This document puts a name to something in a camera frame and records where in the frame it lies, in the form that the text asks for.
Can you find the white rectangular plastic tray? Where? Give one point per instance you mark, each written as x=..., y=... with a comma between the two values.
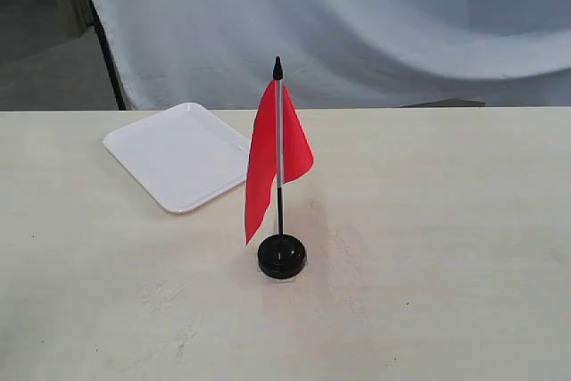
x=183, y=157

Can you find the small red flag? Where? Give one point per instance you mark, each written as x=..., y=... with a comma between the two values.
x=262, y=164

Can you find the black backdrop stand pole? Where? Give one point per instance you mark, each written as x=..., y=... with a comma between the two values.
x=107, y=59

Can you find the black round flag base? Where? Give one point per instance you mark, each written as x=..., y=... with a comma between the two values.
x=281, y=256

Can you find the white fabric backdrop curtain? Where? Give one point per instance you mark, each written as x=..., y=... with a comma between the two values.
x=340, y=53

